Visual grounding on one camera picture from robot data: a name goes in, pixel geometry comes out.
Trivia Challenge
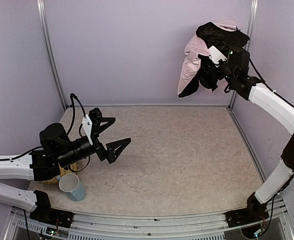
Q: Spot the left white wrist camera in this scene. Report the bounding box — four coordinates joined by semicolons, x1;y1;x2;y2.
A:
82;114;93;146

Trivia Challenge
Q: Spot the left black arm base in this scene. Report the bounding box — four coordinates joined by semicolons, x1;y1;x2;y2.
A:
29;190;74;229

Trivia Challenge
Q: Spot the woven bamboo tray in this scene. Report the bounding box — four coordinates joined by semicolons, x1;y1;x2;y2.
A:
37;162;80;185

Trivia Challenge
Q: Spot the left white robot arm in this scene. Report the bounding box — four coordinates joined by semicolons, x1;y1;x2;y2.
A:
0;108;131;213

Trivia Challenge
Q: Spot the light blue plastic pitcher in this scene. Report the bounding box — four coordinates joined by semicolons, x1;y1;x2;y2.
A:
57;173;85;202

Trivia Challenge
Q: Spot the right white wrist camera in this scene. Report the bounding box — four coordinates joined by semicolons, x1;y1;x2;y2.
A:
208;46;227;66

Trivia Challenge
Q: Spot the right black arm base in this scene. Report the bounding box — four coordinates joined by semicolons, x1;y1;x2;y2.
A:
225;194;269;228

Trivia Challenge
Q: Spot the left aluminium frame post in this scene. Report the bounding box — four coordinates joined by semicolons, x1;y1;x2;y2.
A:
36;0;68;111

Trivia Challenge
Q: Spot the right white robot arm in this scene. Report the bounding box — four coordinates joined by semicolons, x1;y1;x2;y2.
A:
197;46;294;218

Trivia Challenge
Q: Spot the aluminium front rail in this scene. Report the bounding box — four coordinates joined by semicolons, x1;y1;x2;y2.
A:
4;198;294;240

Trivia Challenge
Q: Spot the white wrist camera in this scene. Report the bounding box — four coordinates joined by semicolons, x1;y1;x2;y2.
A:
82;114;93;146
208;46;227;66

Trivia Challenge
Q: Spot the pink and black folding umbrella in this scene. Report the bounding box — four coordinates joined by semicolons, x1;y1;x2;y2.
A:
177;20;250;99

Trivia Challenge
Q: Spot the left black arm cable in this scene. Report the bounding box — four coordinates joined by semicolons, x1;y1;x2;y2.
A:
0;92;92;173

